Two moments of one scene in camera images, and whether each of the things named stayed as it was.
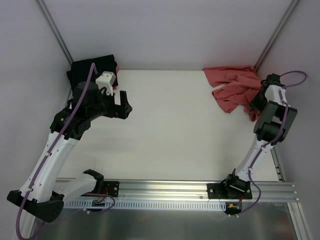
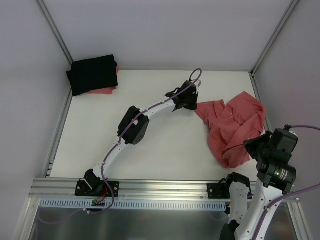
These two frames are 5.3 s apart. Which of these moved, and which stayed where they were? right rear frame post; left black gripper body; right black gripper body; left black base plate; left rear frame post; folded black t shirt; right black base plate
Moved: right black gripper body; left black gripper body
Stayed: left rear frame post; right black base plate; right rear frame post; folded black t shirt; left black base plate
